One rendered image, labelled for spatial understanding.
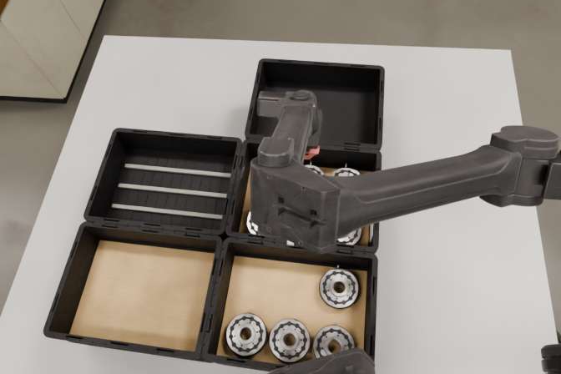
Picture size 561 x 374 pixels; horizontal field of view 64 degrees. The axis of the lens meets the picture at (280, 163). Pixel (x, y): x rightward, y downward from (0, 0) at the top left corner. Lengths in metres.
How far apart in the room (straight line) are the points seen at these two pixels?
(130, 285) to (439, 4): 2.43
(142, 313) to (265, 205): 0.83
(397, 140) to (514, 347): 0.70
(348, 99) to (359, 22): 1.43
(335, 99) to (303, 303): 0.66
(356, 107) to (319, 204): 1.03
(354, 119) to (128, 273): 0.82
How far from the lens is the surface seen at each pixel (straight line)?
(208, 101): 1.69
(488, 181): 0.65
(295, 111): 0.83
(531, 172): 0.72
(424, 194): 0.57
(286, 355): 1.19
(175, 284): 1.30
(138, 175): 1.45
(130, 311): 1.32
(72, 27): 2.85
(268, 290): 1.25
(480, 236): 1.50
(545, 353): 1.01
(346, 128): 1.43
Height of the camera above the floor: 2.05
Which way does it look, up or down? 63 degrees down
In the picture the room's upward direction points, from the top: 8 degrees counter-clockwise
